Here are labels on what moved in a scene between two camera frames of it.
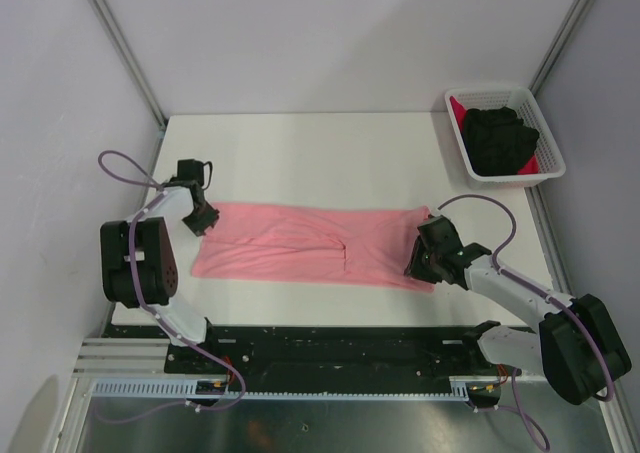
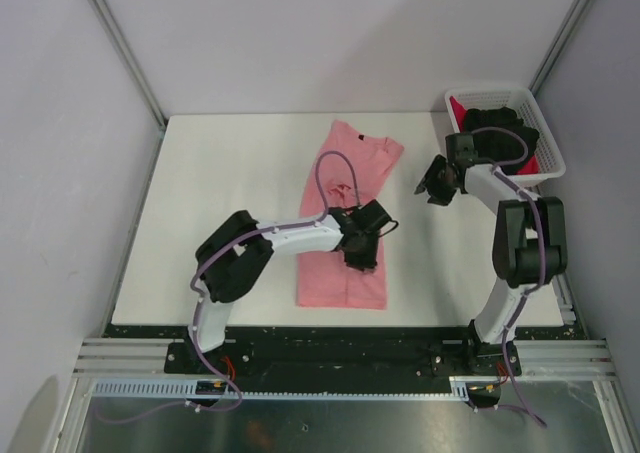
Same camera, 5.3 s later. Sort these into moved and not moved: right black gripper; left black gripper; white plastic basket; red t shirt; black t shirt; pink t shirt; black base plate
Moved: right black gripper; left black gripper; pink t shirt
Not moved: black base plate; white plastic basket; black t shirt; red t shirt
